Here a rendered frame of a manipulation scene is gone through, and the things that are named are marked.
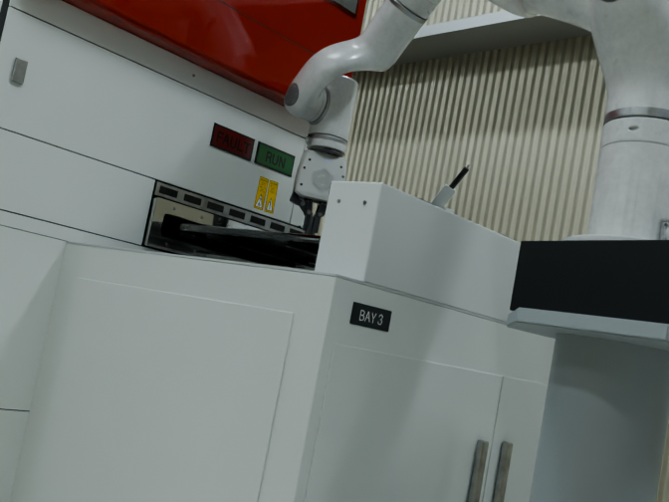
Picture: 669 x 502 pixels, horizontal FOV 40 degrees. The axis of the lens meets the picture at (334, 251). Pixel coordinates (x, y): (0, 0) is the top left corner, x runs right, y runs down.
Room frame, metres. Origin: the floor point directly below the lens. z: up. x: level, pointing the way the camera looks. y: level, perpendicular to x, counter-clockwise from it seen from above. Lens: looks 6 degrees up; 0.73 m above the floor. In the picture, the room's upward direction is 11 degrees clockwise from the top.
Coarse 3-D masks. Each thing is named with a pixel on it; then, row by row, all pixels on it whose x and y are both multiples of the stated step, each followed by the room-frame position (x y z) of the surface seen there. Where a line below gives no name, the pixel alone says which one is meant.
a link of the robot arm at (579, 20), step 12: (492, 0) 1.57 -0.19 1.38; (504, 0) 1.55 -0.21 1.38; (516, 0) 1.54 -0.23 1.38; (528, 0) 1.44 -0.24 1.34; (540, 0) 1.41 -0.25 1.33; (552, 0) 1.38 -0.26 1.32; (564, 0) 1.36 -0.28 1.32; (576, 0) 1.35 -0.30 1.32; (588, 0) 1.34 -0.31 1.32; (516, 12) 1.57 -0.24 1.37; (528, 12) 1.50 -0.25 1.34; (540, 12) 1.44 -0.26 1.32; (552, 12) 1.40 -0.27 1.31; (564, 12) 1.38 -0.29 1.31; (576, 12) 1.36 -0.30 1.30; (588, 12) 1.35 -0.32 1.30; (576, 24) 1.39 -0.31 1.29; (588, 24) 1.37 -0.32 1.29
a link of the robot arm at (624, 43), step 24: (600, 0) 1.21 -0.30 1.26; (624, 0) 1.18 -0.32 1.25; (648, 0) 1.16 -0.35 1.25; (600, 24) 1.22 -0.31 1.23; (624, 24) 1.19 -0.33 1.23; (648, 24) 1.17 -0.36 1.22; (600, 48) 1.24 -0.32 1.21; (624, 48) 1.21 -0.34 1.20; (648, 48) 1.19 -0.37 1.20; (624, 72) 1.22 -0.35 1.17; (648, 72) 1.20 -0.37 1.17; (624, 96) 1.22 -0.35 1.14; (648, 96) 1.20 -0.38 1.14
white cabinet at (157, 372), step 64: (64, 256) 1.60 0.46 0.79; (128, 256) 1.48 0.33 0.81; (64, 320) 1.57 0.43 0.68; (128, 320) 1.46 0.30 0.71; (192, 320) 1.36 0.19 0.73; (256, 320) 1.28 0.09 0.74; (320, 320) 1.20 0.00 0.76; (384, 320) 1.29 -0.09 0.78; (448, 320) 1.41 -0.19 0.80; (64, 384) 1.54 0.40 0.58; (128, 384) 1.43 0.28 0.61; (192, 384) 1.34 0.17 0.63; (256, 384) 1.26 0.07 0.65; (320, 384) 1.20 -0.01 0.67; (384, 384) 1.31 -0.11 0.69; (448, 384) 1.43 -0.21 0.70; (512, 384) 1.59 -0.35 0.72; (64, 448) 1.52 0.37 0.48; (128, 448) 1.41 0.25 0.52; (192, 448) 1.32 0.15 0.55; (256, 448) 1.24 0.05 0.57; (320, 448) 1.22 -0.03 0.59; (384, 448) 1.33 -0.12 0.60; (448, 448) 1.46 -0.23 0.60; (512, 448) 1.59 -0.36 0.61
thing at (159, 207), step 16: (160, 208) 1.73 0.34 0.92; (176, 208) 1.76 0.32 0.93; (192, 208) 1.79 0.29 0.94; (160, 224) 1.74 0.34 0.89; (208, 224) 1.83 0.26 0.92; (224, 224) 1.86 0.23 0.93; (240, 224) 1.89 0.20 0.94; (144, 240) 1.73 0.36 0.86; (160, 240) 1.74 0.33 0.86; (176, 240) 1.77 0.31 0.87; (208, 256) 1.84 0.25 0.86; (224, 256) 1.87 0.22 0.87
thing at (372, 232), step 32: (352, 192) 1.27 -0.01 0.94; (384, 192) 1.25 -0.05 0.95; (352, 224) 1.27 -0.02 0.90; (384, 224) 1.26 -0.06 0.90; (416, 224) 1.32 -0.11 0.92; (448, 224) 1.38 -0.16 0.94; (320, 256) 1.30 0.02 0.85; (352, 256) 1.26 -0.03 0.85; (384, 256) 1.27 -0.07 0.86; (416, 256) 1.33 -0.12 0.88; (448, 256) 1.39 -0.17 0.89; (480, 256) 1.46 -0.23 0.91; (512, 256) 1.54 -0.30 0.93; (416, 288) 1.34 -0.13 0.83; (448, 288) 1.40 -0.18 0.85; (480, 288) 1.47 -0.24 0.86; (512, 288) 1.55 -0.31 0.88
